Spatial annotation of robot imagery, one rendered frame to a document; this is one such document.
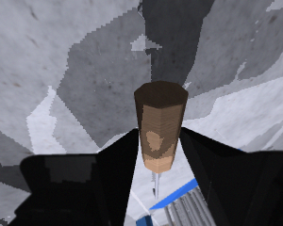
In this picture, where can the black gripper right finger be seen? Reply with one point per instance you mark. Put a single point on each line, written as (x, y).
(233, 183)

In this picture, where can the grey two-pronged fork tool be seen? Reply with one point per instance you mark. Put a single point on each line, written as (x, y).
(146, 8)

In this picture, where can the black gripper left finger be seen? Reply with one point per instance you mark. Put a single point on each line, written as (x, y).
(108, 173)

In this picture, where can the blue flat strip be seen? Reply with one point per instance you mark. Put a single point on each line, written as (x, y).
(178, 193)

